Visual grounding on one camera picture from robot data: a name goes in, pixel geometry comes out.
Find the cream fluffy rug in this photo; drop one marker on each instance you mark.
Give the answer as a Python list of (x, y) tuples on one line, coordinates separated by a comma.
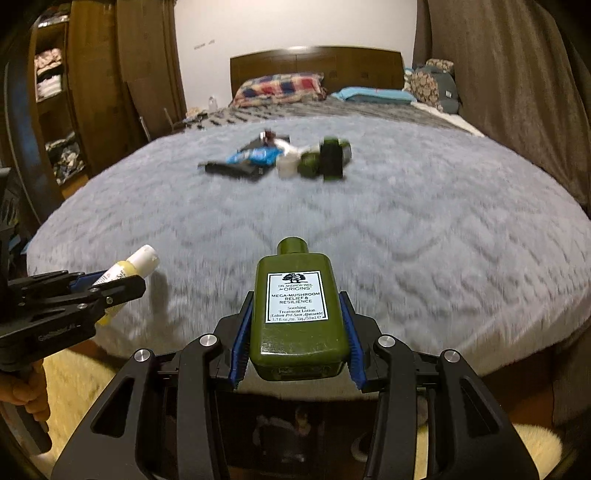
[(78, 383)]

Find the plaid pillow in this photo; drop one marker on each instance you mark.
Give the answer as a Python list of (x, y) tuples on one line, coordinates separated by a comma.
[(277, 90)]

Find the brown curtain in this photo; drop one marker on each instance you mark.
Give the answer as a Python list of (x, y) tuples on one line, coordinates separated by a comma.
[(508, 115)]

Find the black box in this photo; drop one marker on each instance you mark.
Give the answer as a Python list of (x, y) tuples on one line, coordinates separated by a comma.
[(332, 161)]

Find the dark green bottle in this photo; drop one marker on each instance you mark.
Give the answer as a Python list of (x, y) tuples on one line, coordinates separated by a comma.
[(346, 147)]

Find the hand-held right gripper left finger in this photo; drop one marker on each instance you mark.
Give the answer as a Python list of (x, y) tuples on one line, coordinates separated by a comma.
[(240, 350)]

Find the blue pillow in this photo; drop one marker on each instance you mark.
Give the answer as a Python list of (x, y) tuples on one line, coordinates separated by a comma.
[(369, 94)]

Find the white bed sheet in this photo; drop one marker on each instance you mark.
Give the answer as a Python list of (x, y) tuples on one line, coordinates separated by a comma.
[(455, 121)]

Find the small round green bottle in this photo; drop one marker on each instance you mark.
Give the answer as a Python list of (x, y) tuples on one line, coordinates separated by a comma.
[(309, 165)]

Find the blue snack packet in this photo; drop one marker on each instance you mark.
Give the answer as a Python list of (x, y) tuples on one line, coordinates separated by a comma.
[(254, 156)]

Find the clear plastic bottle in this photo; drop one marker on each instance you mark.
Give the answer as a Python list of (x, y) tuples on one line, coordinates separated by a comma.
[(212, 104)]

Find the dark red small packet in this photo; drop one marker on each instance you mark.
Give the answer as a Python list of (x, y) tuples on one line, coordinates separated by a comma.
[(273, 136)]

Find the folded light clothes stack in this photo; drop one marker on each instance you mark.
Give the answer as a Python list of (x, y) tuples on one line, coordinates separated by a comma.
[(48, 74)]

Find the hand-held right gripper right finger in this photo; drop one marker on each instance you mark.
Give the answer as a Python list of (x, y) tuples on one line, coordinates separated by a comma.
[(356, 355)]

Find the person's left hand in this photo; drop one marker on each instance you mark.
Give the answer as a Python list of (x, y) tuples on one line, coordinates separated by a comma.
[(39, 392)]

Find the wooden headboard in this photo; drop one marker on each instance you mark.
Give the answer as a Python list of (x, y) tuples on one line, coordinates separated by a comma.
[(323, 62)]

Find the grey black striped blanket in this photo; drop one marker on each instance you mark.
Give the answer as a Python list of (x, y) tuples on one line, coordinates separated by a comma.
[(369, 115)]

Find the grey plush toy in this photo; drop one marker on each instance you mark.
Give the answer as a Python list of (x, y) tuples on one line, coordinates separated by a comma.
[(449, 94)]

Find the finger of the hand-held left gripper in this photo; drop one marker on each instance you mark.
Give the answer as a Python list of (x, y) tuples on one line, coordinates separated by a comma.
[(87, 284), (124, 290)]

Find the wooden wardrobe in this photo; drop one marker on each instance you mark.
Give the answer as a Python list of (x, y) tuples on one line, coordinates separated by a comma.
[(101, 83)]

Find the green lotion bottle white label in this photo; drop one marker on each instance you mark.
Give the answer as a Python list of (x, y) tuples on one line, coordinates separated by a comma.
[(300, 355)]

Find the dark clothes pile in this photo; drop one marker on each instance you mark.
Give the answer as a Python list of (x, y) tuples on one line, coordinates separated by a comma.
[(67, 159)]

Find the yellow tube with white cap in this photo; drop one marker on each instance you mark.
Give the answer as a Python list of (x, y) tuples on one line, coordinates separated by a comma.
[(138, 261)]

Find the grey fluffy blanket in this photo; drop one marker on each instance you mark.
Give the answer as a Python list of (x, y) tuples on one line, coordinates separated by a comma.
[(415, 230)]

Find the black packet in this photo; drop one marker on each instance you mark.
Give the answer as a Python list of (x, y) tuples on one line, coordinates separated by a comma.
[(231, 168)]

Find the brown patterned cushion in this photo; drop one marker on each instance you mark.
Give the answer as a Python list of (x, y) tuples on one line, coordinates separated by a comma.
[(424, 90)]

